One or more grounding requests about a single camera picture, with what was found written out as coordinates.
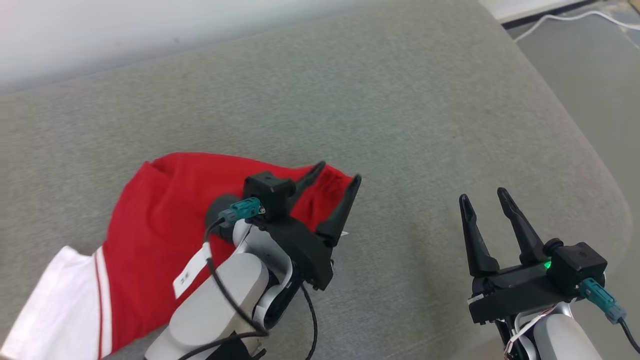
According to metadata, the white paper cable label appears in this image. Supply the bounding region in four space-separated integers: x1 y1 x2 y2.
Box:
173 242 212 299

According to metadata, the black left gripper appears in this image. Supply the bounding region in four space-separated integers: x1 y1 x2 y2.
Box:
260 161 362 292

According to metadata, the teal left cable connector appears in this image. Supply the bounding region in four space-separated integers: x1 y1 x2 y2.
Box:
218 197 264 224

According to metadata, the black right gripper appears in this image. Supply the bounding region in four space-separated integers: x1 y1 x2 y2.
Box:
459 187 583 325

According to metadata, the white cable on floor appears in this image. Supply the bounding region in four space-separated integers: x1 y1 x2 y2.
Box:
514 10 640 51

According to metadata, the teal right cable connector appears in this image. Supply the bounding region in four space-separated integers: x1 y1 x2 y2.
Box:
580 278 627 325

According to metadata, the red jersey with number 23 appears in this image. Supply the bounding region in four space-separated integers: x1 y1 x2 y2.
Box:
0 152 355 360

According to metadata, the white baseboard strip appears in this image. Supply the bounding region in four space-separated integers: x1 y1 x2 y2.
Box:
479 0 601 23

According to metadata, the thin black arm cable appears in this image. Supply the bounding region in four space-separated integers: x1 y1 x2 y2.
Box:
619 320 640 353
177 217 319 360

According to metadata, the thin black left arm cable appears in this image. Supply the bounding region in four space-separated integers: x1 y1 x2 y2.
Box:
177 217 319 360

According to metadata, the teal cable connector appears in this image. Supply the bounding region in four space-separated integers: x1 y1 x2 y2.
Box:
580 278 627 325
218 197 264 224

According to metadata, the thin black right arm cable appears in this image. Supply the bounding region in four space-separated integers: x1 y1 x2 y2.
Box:
619 320 640 353

